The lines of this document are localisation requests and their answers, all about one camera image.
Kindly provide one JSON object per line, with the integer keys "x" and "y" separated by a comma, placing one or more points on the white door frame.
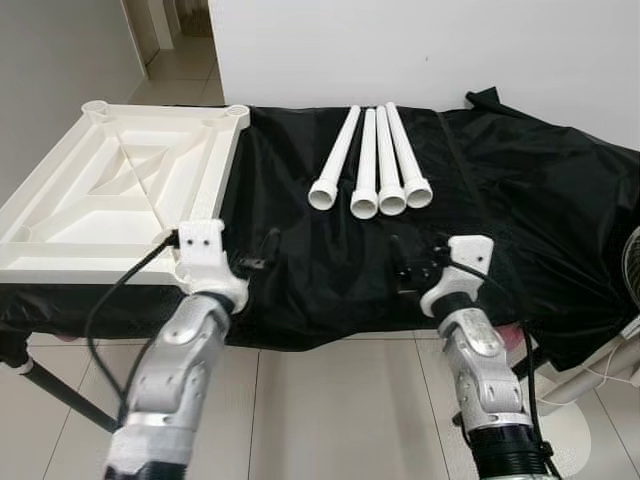
{"x": 140, "y": 25}

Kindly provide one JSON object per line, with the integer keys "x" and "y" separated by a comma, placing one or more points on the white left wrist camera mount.
{"x": 205, "y": 265}

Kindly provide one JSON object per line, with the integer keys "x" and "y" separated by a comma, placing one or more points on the pink round stool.
{"x": 513, "y": 337}

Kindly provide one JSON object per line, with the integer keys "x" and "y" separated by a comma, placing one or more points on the white plastic table leg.
{"x": 338, "y": 155}
{"x": 367, "y": 160}
{"x": 387, "y": 160}
{"x": 405, "y": 150}

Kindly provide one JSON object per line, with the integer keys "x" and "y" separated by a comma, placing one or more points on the white plastic table top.
{"x": 60, "y": 210}

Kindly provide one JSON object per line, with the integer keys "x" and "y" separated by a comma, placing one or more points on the white standing fan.
{"x": 565, "y": 440}

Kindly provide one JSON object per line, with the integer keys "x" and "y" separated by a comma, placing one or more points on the black cloth table cover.
{"x": 300, "y": 290}

